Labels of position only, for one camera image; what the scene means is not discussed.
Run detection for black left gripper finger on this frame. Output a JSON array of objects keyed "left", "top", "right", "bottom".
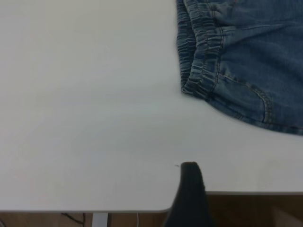
[{"left": 165, "top": 162, "right": 214, "bottom": 227}]

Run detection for blue denim pants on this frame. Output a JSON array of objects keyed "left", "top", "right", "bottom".
[{"left": 175, "top": 0, "right": 303, "bottom": 136}]

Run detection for grey metal table leg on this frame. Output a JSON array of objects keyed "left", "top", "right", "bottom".
[{"left": 91, "top": 212, "right": 109, "bottom": 227}]

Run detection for thin black floor cable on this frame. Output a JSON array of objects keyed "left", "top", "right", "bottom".
[{"left": 60, "top": 212, "right": 85, "bottom": 225}]

